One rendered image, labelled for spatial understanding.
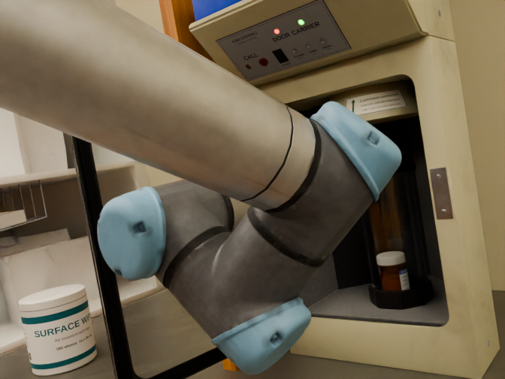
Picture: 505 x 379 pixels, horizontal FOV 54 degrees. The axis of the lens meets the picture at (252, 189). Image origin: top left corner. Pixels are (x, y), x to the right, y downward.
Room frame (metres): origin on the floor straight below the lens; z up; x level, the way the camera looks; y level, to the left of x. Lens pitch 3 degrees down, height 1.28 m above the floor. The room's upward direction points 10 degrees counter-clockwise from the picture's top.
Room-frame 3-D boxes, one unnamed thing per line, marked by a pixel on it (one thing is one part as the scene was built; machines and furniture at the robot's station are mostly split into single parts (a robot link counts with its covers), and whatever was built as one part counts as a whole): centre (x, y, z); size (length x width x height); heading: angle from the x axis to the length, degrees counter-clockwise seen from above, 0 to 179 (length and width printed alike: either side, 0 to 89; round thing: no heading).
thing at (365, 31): (0.72, -0.10, 1.46); 0.32 x 0.11 x 0.10; 50
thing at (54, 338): (1.02, 0.44, 1.02); 0.13 x 0.13 x 0.15
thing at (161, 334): (0.75, 0.11, 1.19); 0.30 x 0.01 x 0.40; 130
